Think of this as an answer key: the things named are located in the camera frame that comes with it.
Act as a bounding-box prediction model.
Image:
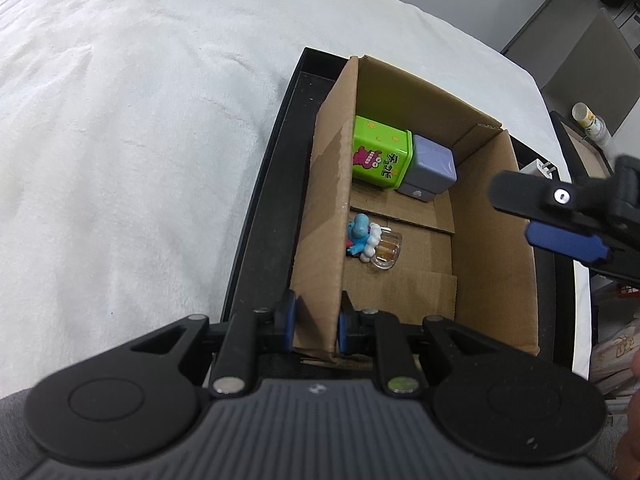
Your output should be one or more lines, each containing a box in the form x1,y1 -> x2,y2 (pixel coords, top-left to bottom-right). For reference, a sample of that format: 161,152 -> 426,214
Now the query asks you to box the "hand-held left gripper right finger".
337,305 -> 496,397

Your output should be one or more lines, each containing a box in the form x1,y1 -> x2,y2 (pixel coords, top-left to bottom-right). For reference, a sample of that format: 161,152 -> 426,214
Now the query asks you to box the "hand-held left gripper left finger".
130,292 -> 301,398

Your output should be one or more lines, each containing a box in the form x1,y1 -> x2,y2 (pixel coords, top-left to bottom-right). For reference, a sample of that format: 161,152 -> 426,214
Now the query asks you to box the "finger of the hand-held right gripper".
489,170 -> 621,235
525,223 -> 613,266

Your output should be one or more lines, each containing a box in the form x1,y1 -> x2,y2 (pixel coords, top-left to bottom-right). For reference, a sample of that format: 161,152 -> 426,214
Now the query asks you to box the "brown cardboard box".
290,55 -> 543,366

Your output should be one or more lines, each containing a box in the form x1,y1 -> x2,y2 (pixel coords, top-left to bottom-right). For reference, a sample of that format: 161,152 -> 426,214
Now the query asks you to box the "purple cube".
397,134 -> 458,203

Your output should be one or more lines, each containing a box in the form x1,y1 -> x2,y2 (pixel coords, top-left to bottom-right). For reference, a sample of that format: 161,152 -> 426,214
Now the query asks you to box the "blue figurine with clear base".
345,212 -> 403,272

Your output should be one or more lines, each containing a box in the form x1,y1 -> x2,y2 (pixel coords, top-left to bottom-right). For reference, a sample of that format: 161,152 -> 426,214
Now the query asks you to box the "black tray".
220,47 -> 591,368

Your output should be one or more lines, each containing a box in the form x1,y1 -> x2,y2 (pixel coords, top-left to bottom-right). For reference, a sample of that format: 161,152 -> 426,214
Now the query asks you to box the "green printed cube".
352,115 -> 415,192

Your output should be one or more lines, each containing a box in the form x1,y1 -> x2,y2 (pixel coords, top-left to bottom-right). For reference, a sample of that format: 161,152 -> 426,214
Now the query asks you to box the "person's right hand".
619,357 -> 640,476

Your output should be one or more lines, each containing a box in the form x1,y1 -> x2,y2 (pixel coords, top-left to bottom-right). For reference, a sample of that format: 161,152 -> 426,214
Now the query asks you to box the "black-framed brown board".
550,110 -> 618,183

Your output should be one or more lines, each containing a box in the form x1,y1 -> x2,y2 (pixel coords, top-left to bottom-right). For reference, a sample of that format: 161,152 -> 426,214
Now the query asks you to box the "paper cup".
572,102 -> 613,146

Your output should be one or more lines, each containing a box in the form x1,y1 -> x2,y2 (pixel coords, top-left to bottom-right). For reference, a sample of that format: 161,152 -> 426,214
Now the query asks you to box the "grey padded panel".
500,7 -> 640,133

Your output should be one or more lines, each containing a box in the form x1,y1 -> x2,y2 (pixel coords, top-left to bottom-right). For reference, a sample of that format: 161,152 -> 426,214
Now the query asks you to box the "person's grey trouser leg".
0,390 -> 56,436

